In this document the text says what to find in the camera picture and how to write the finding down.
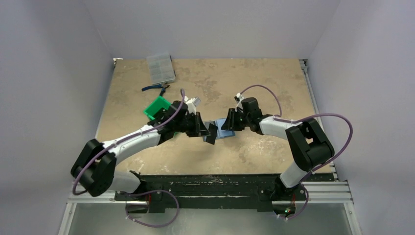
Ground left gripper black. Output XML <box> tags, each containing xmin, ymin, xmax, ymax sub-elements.
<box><xmin>173</xmin><ymin>111</ymin><xmax>210</xmax><ymax>137</ymax></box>

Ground blue card holder wallet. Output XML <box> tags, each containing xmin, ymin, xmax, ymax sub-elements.
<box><xmin>204</xmin><ymin>118</ymin><xmax>235</xmax><ymax>140</ymax></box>

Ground black credit card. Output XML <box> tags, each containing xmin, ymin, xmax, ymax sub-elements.
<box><xmin>205</xmin><ymin>122</ymin><xmax>218</xmax><ymax>145</ymax></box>

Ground green plastic bin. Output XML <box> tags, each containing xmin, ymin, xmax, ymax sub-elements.
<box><xmin>143</xmin><ymin>96</ymin><xmax>171</xmax><ymax>120</ymax></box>

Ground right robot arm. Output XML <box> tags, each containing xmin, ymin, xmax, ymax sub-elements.
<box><xmin>221</xmin><ymin>94</ymin><xmax>335</xmax><ymax>199</ymax></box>

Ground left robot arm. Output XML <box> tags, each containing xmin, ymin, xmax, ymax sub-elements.
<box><xmin>70</xmin><ymin>101</ymin><xmax>217</xmax><ymax>200</ymax></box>

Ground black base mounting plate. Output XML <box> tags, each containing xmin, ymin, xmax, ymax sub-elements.
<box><xmin>81</xmin><ymin>173</ymin><xmax>335</xmax><ymax>215</ymax></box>

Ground clear plastic organizer box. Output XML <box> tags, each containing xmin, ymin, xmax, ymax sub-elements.
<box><xmin>146</xmin><ymin>52</ymin><xmax>176</xmax><ymax>85</ymax></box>

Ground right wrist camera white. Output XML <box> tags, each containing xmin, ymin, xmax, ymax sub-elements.
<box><xmin>234</xmin><ymin>93</ymin><xmax>245</xmax><ymax>110</ymax></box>

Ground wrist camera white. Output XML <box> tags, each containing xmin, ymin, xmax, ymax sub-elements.
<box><xmin>186</xmin><ymin>97</ymin><xmax>201</xmax><ymax>114</ymax></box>
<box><xmin>234</xmin><ymin>93</ymin><xmax>245</xmax><ymax>110</ymax></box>

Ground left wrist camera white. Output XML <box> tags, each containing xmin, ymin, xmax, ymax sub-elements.
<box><xmin>186</xmin><ymin>97</ymin><xmax>201</xmax><ymax>114</ymax></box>

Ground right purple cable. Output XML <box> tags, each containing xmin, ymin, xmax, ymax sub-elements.
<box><xmin>239</xmin><ymin>84</ymin><xmax>354</xmax><ymax>182</ymax></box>

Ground purple cable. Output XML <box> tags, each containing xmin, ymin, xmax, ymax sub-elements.
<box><xmin>71</xmin><ymin>89</ymin><xmax>186</xmax><ymax>196</ymax></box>
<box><xmin>239</xmin><ymin>84</ymin><xmax>354</xmax><ymax>182</ymax></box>

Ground blue handled pliers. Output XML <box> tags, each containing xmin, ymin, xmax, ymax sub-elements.
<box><xmin>141</xmin><ymin>83</ymin><xmax>170</xmax><ymax>96</ymax></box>

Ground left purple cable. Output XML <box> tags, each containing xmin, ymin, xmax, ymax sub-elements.
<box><xmin>71</xmin><ymin>89</ymin><xmax>186</xmax><ymax>196</ymax></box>

